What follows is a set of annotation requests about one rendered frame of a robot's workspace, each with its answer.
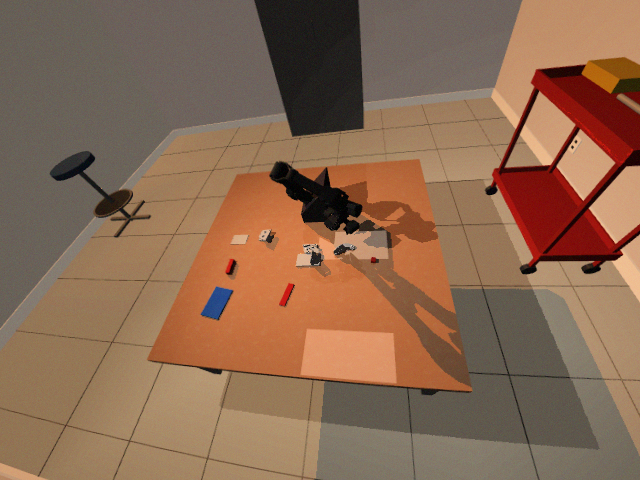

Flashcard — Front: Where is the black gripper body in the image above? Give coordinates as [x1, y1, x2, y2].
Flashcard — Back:
[324, 207, 360, 234]

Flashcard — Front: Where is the blue flat rectangular plate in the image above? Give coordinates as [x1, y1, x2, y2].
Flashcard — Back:
[201, 287, 233, 319]

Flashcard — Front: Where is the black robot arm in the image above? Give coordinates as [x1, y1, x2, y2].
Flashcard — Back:
[269, 160, 362, 231]

